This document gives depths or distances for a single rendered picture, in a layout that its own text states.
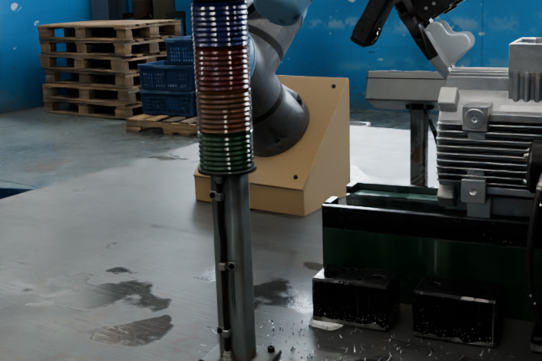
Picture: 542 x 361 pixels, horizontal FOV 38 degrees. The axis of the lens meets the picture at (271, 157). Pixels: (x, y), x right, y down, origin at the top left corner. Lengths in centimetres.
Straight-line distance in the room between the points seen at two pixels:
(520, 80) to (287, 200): 61
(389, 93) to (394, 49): 610
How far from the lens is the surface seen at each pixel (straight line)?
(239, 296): 89
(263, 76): 143
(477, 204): 103
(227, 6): 81
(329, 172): 153
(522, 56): 100
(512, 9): 697
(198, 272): 122
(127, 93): 755
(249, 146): 84
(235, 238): 87
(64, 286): 122
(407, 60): 736
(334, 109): 153
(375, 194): 117
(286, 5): 111
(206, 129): 83
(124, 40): 753
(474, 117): 97
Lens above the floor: 123
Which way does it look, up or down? 13 degrees down
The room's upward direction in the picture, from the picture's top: 2 degrees counter-clockwise
